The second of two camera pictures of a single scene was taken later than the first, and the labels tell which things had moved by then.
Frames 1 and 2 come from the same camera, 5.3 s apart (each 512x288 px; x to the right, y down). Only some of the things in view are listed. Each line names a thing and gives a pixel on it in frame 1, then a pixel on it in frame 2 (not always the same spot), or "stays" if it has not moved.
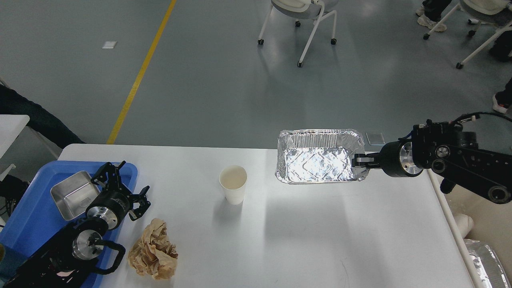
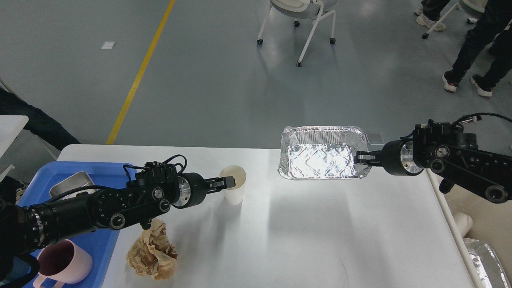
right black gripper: x=395 y=159 stays
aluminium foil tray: x=319 y=156 stays
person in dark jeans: x=41 y=120 stays
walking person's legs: x=502 y=100 → x=493 y=26
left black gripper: x=114 y=207 → x=193 y=188
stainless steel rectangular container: x=72 y=197 stays
